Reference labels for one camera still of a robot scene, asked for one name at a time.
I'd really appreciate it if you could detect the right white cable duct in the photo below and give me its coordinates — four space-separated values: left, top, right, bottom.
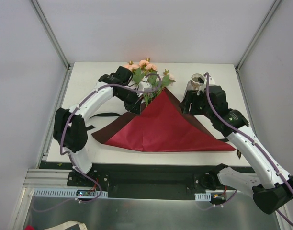
194 193 227 202

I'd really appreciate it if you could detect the red and maroon wrapping paper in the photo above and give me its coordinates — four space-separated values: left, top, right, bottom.
92 89 235 152

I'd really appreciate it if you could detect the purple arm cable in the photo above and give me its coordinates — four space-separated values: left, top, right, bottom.
196 72 293 230
31 73 163 213

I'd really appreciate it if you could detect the frame post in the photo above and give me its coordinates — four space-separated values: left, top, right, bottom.
235 0 283 72
29 0 71 70

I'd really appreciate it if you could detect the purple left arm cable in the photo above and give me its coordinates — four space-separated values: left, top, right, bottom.
31 73 163 213

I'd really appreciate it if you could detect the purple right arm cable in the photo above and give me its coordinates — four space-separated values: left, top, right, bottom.
196 72 293 230

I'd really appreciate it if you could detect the red cloth item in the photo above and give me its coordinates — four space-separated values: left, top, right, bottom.
24 225 35 230

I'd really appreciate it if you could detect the left white cable duct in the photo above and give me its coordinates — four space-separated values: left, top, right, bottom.
34 188 108 199

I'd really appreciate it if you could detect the white cable duct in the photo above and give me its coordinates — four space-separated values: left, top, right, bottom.
194 193 227 202
34 188 108 199

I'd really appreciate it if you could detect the pink artificial flower bouquet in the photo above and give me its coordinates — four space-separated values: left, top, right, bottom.
123 58 176 106

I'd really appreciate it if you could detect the beige ceramic vase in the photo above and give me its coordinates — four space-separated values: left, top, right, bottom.
183 73 202 98

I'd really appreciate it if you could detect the left rear frame post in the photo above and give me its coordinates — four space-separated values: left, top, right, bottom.
29 0 71 70

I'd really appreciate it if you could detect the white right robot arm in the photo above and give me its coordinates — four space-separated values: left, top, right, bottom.
180 84 293 214

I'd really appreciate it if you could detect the right rear frame post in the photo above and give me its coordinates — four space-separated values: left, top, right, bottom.
235 0 283 72

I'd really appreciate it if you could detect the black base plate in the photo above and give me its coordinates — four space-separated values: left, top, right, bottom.
38 161 257 201

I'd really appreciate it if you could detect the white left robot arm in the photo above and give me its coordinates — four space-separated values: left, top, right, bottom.
53 66 152 186

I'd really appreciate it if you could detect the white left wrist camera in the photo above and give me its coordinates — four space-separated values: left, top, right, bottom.
137 81 153 93

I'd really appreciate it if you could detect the aluminium frame rail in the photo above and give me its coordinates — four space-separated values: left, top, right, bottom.
23 169 70 188

